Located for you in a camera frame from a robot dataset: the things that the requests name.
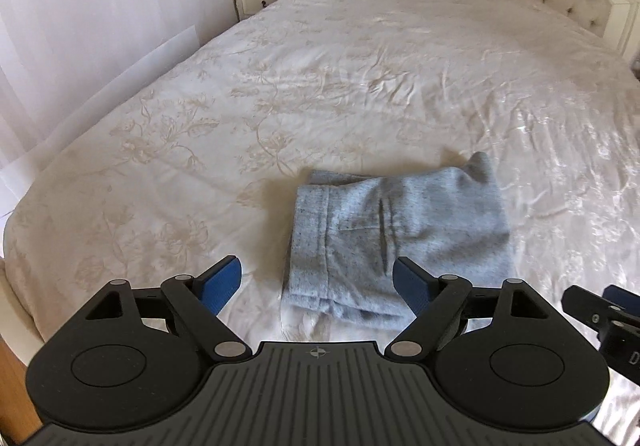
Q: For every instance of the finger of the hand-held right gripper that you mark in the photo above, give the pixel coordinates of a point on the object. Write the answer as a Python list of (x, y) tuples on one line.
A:
[(587, 308), (625, 298)]

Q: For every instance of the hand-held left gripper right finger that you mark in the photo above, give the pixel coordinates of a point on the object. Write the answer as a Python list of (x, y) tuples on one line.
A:
[(411, 285)]

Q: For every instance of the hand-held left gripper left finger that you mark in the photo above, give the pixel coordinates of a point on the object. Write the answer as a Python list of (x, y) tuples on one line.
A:
[(224, 285)]

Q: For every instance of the grey speckled pants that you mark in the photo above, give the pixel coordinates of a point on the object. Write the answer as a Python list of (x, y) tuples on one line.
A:
[(400, 216)]

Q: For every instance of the bed with cream floral bedspread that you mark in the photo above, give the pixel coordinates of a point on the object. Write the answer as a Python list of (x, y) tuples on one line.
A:
[(350, 76)]

